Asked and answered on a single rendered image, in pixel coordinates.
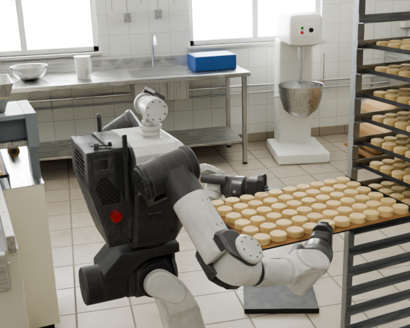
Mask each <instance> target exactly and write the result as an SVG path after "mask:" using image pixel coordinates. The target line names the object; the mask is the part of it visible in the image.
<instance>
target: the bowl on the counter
mask: <svg viewBox="0 0 410 328"><path fill-rule="evenodd" d="M47 66H48V65H47V64H42V63H31V64H19V65H14V66H11V67H10V69H11V72H12V74H13V75H14V76H15V77H16V78H17V79H21V80H24V81H35V80H37V79H39V78H41V77H43V76H44V74H45V73H46V71H47Z"/></svg>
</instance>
